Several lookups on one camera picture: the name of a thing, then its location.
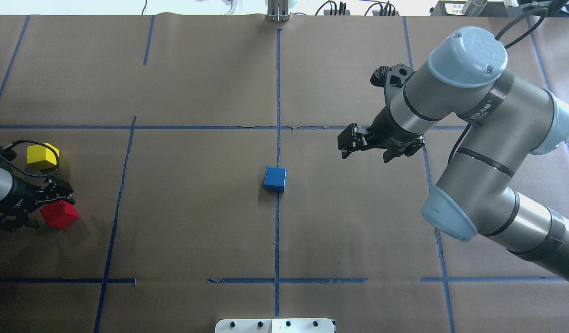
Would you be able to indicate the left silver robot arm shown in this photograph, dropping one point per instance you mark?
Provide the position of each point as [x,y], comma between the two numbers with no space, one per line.
[18,199]

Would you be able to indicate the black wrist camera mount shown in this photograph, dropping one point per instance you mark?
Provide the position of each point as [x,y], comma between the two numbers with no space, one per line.
[391,79]

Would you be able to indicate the black orange terminal block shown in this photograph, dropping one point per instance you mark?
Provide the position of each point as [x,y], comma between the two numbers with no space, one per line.
[385,9]
[332,8]

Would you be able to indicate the metal cylinder weight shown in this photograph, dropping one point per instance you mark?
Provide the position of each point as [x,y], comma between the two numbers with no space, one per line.
[473,8]

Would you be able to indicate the white pedestal column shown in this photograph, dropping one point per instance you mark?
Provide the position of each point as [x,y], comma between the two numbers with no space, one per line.
[276,325]

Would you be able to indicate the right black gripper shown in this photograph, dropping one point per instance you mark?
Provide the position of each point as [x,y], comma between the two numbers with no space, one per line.
[387,124]

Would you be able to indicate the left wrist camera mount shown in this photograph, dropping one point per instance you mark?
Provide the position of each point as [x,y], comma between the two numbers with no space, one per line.
[7,154]

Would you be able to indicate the red wooden block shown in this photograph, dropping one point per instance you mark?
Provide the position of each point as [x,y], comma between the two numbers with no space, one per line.
[59,214]

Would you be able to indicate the yellow wooden block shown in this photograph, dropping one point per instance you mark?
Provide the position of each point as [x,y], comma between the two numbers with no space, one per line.
[42,157]

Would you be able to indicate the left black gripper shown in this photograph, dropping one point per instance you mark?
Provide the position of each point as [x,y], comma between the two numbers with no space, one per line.
[20,192]

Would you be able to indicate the blue wooden block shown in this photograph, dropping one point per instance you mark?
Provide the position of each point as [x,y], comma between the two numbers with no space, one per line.
[275,179]

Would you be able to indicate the aluminium frame post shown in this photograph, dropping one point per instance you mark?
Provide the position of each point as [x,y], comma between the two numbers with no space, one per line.
[278,10]

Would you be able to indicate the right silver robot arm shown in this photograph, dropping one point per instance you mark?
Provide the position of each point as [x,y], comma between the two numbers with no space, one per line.
[508,119]

